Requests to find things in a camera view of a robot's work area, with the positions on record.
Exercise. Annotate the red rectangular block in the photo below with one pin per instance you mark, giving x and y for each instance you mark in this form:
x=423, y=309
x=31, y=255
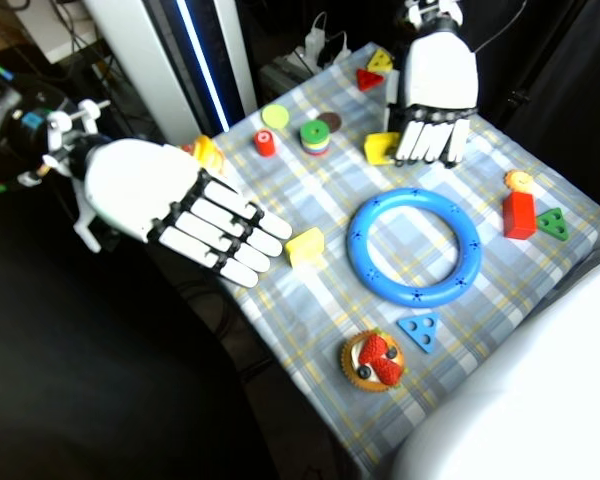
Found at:
x=520, y=220

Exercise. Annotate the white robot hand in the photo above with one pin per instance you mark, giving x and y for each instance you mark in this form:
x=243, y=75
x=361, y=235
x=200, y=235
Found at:
x=437, y=75
x=140, y=185

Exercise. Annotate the red triangle block with holes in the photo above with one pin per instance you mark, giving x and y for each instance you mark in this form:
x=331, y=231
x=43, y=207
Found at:
x=367, y=80

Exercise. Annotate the green triangle block with holes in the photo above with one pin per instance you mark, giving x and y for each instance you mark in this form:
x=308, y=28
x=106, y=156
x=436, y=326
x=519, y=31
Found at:
x=542, y=222

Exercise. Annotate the yellow square block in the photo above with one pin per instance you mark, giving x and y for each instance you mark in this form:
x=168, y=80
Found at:
x=305, y=245
x=377, y=150

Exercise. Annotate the power strip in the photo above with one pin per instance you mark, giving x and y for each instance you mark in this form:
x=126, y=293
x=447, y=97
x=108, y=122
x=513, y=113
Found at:
x=285, y=75

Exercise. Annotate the toy strawberry cupcake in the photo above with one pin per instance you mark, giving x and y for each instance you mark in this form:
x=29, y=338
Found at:
x=375, y=360

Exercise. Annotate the white plug adapter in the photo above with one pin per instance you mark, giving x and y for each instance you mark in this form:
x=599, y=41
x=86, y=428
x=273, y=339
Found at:
x=316, y=45

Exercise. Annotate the light green sandwich cookie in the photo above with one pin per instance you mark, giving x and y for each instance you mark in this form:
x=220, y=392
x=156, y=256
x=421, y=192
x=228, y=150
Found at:
x=275, y=117

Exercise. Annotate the yellow triangle block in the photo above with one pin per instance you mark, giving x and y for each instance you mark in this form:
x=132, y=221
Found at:
x=380, y=62

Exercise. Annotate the blue triangle block with holes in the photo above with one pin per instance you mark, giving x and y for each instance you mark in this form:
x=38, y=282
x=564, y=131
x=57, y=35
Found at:
x=417, y=331

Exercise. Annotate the white rounded blurred shell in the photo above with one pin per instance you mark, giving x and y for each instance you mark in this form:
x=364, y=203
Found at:
x=530, y=390

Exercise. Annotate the toy orange cupcake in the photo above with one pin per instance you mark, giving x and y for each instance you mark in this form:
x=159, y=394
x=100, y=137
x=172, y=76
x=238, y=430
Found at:
x=210, y=152

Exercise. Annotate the blue plaid cloth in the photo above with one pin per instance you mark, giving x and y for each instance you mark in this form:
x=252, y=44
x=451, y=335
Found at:
x=305, y=310

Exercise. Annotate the tan toy biscuit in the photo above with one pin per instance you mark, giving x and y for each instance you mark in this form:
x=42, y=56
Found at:
x=520, y=180

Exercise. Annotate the white column with blue light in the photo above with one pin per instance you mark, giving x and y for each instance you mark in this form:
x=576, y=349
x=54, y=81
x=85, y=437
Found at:
x=145, y=65

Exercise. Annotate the red cylinder with letter Q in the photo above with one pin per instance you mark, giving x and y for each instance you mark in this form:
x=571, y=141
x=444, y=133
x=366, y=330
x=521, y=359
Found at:
x=265, y=147

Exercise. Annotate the chocolate sandwich cookie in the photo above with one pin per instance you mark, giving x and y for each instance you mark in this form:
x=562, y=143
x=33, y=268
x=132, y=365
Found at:
x=332, y=121

